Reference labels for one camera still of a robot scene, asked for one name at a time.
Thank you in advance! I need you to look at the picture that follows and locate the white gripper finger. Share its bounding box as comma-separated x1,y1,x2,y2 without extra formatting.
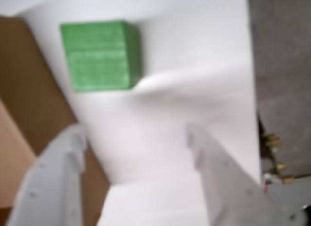
186,126,308,226
4,123,87,226

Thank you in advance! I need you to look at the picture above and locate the green cube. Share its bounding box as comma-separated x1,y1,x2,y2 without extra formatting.
59,20,144,93

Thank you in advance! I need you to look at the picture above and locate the brown cardboard box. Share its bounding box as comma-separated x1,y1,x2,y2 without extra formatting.
0,16,110,226

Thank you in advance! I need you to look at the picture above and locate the white framed camera module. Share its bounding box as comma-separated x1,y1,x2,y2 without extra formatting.
258,114,296,195

